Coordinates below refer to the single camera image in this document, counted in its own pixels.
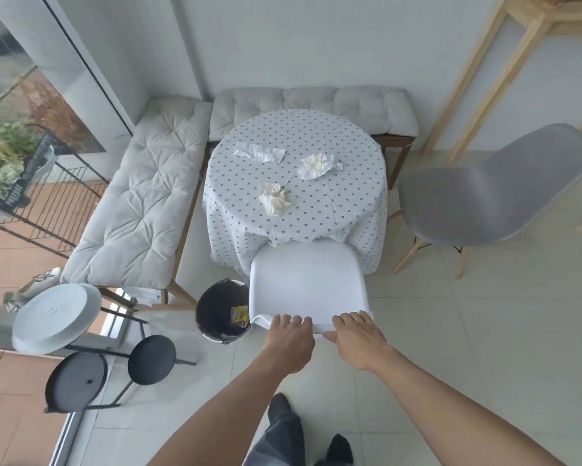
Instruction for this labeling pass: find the person's right forearm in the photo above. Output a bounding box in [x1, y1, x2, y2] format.
[368, 345, 582, 466]

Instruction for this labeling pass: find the wooden high table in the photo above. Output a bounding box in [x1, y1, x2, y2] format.
[421, 0, 582, 165]

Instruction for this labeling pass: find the person's black shoe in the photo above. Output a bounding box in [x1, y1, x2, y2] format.
[314, 434, 355, 466]

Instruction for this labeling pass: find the person's left forearm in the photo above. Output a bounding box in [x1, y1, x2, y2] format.
[145, 345, 303, 466]

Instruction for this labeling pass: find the short grey bench cushion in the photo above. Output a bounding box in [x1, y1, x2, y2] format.
[209, 85, 419, 141]

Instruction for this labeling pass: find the black trash bin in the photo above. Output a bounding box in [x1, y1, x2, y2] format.
[195, 279, 252, 345]

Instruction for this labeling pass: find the green potted plant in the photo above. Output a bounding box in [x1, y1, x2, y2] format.
[0, 110, 40, 203]

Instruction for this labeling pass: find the person's grey trouser leg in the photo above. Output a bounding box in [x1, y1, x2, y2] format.
[242, 393, 305, 466]

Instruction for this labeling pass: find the flat crumpled white napkin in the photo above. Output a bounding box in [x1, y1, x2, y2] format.
[232, 143, 287, 164]

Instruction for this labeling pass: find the person's left hand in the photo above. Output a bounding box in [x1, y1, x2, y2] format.
[262, 314, 316, 375]

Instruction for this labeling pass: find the grey plastic chair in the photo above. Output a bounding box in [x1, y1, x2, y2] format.
[393, 123, 582, 280]

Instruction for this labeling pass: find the large crumpled white napkin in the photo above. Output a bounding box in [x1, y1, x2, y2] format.
[297, 153, 344, 181]

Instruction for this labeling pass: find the white polka dot tablecloth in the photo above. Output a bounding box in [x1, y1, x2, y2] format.
[203, 109, 389, 278]

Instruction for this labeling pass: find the long grey bench cushion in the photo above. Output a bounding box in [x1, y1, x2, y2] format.
[61, 97, 214, 290]

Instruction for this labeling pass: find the black metal stool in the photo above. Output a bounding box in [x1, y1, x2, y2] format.
[44, 305, 197, 414]

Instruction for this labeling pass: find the white plastic chair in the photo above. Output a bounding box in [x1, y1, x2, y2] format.
[247, 239, 374, 335]

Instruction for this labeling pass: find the small crumpled white napkin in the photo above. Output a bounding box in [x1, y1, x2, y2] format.
[259, 183, 293, 218]

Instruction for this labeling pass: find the black wire plant rack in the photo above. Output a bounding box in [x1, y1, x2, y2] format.
[0, 107, 109, 261]

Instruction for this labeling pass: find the person's right hand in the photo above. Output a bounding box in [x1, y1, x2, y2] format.
[323, 310, 393, 373]

